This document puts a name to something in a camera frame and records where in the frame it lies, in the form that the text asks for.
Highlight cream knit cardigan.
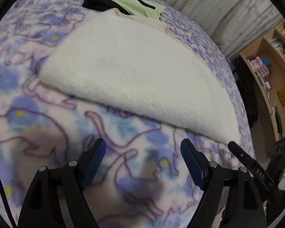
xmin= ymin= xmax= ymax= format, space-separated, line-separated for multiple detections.
xmin=40 ymin=9 xmax=240 ymax=144

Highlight pink drawer organizer box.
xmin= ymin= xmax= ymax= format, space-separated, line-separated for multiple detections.
xmin=248 ymin=56 xmax=270 ymax=81

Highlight blue small box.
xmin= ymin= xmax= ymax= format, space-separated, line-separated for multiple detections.
xmin=262 ymin=58 xmax=270 ymax=68

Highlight wooden shelf desk unit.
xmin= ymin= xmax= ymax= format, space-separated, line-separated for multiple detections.
xmin=240 ymin=20 xmax=285 ymax=141

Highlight grey patterned curtain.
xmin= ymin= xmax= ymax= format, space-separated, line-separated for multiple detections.
xmin=161 ymin=0 xmax=282 ymax=58

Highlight green and black garment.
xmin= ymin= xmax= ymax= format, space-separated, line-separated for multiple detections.
xmin=82 ymin=0 xmax=165 ymax=20

